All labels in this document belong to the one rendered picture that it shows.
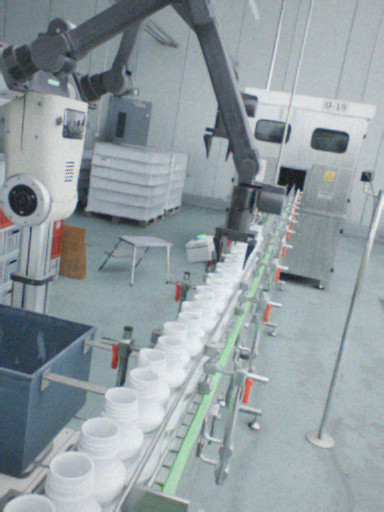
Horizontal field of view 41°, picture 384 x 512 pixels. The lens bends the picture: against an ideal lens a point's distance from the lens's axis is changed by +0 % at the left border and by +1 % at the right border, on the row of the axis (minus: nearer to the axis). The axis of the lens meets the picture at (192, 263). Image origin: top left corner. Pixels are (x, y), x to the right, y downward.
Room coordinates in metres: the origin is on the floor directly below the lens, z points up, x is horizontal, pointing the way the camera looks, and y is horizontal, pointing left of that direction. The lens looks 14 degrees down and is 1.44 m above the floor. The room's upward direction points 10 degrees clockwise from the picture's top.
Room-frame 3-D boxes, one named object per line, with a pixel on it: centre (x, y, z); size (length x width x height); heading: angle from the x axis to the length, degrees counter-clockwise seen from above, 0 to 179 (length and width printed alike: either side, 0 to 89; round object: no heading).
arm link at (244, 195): (1.25, -0.10, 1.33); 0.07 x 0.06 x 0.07; 80
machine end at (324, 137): (6.61, -1.09, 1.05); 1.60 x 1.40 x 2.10; 169
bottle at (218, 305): (1.01, -0.05, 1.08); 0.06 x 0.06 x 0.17
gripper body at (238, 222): (1.25, -0.10, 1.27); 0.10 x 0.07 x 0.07; 79
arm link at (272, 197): (1.24, -0.14, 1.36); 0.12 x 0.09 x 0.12; 80
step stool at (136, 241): (5.00, 0.57, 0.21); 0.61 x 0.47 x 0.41; 43
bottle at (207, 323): (0.90, -0.03, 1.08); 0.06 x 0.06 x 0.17
